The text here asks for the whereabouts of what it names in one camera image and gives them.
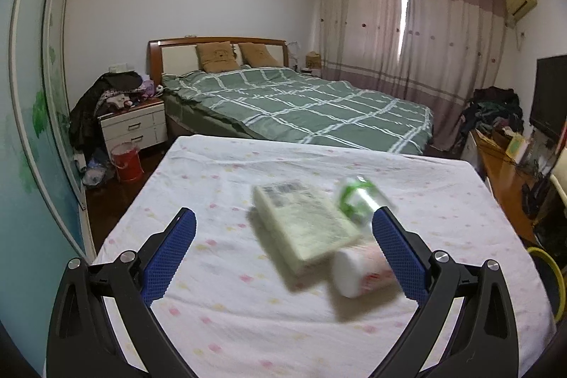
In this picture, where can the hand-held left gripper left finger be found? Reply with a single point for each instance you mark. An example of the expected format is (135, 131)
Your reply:
(170, 254)

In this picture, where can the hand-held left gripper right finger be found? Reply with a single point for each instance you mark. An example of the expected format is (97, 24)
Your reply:
(398, 254)

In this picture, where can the white cup with red print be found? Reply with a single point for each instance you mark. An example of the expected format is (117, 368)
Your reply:
(354, 271)

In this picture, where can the green and white bottle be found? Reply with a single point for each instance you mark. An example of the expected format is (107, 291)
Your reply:
(359, 196)

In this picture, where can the white and green box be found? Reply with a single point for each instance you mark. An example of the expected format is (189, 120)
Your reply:
(305, 223)

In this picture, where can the yellow bin with black bag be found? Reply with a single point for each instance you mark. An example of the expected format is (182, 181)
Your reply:
(556, 276)

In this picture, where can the white spotted tablecloth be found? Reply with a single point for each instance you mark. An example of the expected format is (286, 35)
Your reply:
(221, 183)

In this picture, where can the red bucket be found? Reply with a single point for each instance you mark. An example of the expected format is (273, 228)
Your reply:
(127, 163)

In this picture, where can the white nightstand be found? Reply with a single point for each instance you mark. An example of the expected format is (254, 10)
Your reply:
(133, 130)

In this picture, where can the wooden desk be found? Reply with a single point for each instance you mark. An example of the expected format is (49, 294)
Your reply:
(505, 178)

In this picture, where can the pale green box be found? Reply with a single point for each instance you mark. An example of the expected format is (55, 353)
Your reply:
(517, 148)

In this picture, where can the dark clothes pile on nightstand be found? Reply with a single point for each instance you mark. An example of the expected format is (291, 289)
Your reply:
(102, 99)

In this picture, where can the clothes pile by curtain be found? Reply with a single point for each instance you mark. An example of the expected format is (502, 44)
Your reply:
(491, 108)

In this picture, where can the green plaid duvet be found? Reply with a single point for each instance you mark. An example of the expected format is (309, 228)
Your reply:
(310, 103)

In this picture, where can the teal sliding wardrobe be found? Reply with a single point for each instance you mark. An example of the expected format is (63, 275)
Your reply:
(26, 116)

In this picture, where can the wooden bed headboard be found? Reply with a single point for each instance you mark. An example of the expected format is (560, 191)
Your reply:
(177, 54)

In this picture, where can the brown pillow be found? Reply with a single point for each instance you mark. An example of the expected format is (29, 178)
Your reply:
(259, 54)
(217, 57)

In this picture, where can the pink curtain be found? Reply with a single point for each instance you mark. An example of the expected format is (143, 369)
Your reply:
(443, 50)

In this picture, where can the brown tissue box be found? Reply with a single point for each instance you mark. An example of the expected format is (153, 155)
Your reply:
(313, 61)

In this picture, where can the black television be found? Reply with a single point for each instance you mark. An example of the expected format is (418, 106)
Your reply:
(549, 94)

